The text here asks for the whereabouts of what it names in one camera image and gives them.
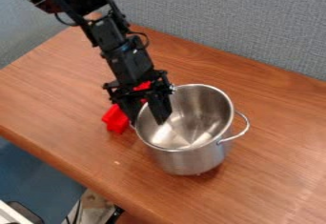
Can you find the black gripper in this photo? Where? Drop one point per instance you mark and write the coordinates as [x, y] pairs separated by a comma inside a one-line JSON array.
[[139, 81]]

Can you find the red rectangular block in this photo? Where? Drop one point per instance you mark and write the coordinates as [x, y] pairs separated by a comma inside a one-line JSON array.
[[115, 119]]

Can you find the stainless steel pot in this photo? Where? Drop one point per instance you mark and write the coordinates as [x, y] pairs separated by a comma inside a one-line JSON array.
[[191, 143]]

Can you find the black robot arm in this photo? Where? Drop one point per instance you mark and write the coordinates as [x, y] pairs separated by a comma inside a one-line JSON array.
[[100, 20]]

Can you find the white object at corner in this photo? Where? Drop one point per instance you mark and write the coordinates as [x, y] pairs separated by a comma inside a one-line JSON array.
[[9, 216]]

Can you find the black table leg frame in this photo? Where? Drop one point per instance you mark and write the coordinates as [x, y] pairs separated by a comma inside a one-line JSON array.
[[92, 216]]

